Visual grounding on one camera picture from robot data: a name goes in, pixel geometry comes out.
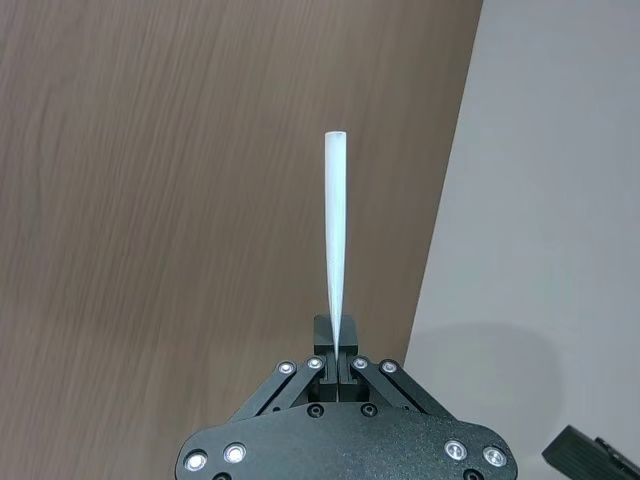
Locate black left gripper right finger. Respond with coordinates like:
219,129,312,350
338,314,442,417

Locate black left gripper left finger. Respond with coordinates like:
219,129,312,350
233,314,340,424

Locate white tapered plastic stick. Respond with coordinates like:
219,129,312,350
323,130,349,359

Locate black rectangular block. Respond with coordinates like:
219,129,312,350
541,424,640,480

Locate brown wood-grain panel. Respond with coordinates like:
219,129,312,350
0,0,485,480

